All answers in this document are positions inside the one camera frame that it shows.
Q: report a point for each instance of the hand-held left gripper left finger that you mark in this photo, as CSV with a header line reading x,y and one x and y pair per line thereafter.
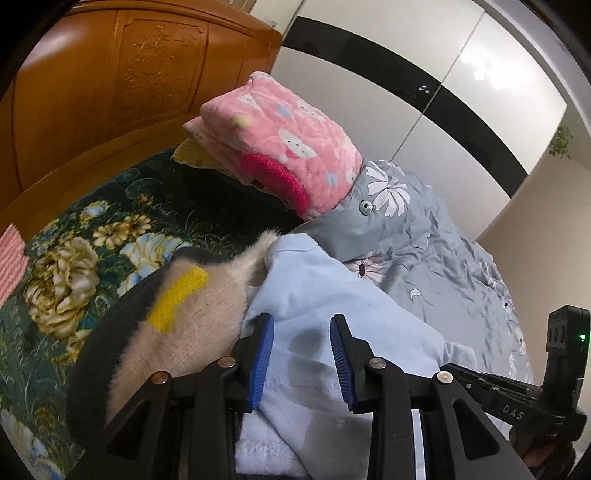
x,y
261,362

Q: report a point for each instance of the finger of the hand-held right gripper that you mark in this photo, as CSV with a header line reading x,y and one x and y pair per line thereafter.
x,y
498,385

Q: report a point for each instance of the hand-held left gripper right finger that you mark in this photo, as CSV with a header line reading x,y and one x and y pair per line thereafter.
x,y
341,367

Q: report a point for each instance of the light blue printed t-shirt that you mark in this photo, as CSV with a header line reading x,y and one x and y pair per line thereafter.
x,y
314,286

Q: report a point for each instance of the person's right hand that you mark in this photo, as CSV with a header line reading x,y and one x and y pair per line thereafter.
x,y
540,454

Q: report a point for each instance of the fuzzy beige sweater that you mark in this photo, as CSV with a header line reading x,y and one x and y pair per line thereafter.
x,y
198,314

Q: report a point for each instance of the blue-grey floral duvet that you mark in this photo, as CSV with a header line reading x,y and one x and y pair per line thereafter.
x,y
415,240

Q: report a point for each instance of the dark floral bedsheet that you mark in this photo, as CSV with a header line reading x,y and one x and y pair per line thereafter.
x,y
92,240

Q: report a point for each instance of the yellow folded cloth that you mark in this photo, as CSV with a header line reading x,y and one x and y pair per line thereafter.
x,y
194,154

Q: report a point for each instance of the green leafy plant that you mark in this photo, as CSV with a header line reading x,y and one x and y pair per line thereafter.
x,y
561,141

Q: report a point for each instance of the folded pink fleece pajamas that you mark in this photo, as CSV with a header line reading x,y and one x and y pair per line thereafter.
x,y
286,124

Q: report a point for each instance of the white wardrobe with black stripe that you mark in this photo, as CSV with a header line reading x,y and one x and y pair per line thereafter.
x,y
369,115

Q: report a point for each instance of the pink striped cloth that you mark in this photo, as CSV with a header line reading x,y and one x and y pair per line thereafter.
x,y
11,263

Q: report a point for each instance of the carved wooden headboard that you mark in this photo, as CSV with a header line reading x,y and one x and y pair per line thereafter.
x,y
115,69

